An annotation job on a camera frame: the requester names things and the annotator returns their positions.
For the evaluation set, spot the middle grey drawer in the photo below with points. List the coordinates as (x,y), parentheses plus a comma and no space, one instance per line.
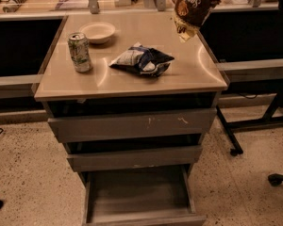
(134,159)

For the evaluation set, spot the purple booklet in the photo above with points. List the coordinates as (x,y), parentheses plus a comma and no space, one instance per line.
(71,4)

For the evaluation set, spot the green and white soda can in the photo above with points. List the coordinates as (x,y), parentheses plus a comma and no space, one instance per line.
(79,51)

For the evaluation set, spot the black chair caster right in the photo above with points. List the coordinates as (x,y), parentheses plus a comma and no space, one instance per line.
(275,179)

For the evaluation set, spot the grey drawer cabinet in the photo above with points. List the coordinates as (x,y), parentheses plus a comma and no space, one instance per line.
(192,81)

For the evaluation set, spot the top grey drawer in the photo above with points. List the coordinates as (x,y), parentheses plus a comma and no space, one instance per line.
(132,125)

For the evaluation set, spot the blue and white chip bag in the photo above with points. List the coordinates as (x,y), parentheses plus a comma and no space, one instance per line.
(142,60)

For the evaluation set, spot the bottom grey drawer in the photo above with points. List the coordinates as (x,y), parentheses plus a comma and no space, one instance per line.
(157,196)

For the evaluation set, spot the white bowl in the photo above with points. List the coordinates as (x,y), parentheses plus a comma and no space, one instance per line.
(98,32)

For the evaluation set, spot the brown chip bag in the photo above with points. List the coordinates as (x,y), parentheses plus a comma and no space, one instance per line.
(189,15)

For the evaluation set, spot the grey drawer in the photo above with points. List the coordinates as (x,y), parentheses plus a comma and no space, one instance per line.
(157,196)
(132,125)
(134,159)

